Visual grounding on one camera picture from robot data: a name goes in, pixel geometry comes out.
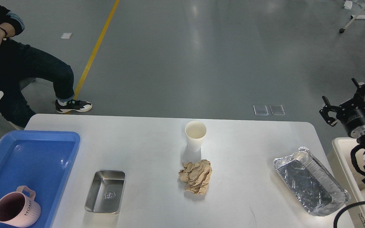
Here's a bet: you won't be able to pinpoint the clear floor plate left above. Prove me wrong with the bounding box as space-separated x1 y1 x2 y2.
253 105 269 116

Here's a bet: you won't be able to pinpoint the seated person dark clothes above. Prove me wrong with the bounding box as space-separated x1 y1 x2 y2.
0 5 92 128

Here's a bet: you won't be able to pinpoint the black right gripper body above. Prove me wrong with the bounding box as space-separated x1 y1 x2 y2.
338 99 365 138

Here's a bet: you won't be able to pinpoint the crumpled brown paper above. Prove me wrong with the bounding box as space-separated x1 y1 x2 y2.
179 159 212 195

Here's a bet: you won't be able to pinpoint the black cable right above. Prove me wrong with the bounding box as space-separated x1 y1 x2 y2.
333 199 365 228

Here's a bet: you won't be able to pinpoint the clear floor plate right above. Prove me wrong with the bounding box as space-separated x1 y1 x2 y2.
269 105 286 116

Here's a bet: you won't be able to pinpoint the pink ribbed mug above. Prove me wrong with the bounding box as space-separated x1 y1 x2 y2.
0 185 42 228

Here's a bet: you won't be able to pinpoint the stainless steel rectangular tray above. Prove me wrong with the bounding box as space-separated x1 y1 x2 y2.
85 170 126 214

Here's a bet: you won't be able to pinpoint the clear floor plate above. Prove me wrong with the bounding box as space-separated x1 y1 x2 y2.
269 105 286 116
253 105 269 116

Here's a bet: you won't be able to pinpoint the blue plastic tray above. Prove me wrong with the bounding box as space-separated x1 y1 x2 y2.
0 131 80 228

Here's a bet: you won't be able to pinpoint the aluminium foil tray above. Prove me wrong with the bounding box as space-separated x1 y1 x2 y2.
273 146 350 217

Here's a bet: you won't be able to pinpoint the white paper cup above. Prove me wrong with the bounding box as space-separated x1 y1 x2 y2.
184 121 207 152

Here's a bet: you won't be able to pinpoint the white bin right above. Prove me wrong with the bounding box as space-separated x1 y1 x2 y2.
326 137 365 228

